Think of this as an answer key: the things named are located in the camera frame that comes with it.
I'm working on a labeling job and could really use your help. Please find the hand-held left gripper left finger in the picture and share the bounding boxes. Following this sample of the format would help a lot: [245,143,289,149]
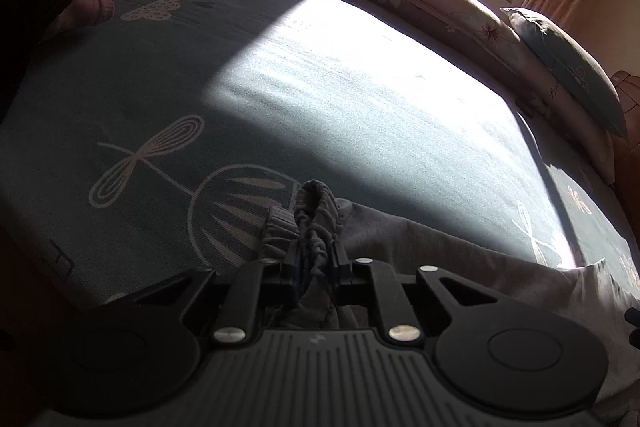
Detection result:
[135,248,302,349]

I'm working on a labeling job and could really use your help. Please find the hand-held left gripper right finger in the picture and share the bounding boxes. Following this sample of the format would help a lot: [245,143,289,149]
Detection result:
[330,248,519,349]

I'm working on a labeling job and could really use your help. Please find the grey sweatpants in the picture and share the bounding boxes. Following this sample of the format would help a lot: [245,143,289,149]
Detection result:
[257,179,640,427]

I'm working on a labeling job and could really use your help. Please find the another person's forearm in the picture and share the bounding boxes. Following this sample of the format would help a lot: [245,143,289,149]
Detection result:
[0,0,114,118]

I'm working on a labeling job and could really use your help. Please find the blue printed bed sheet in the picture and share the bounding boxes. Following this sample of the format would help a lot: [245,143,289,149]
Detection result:
[0,0,640,323]

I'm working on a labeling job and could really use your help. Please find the blue printed pillow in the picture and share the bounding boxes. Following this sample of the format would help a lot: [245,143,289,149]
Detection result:
[500,7,629,138]

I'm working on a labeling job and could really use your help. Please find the wooden bed headboard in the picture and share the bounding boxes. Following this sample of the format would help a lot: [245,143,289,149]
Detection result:
[607,69,640,228]

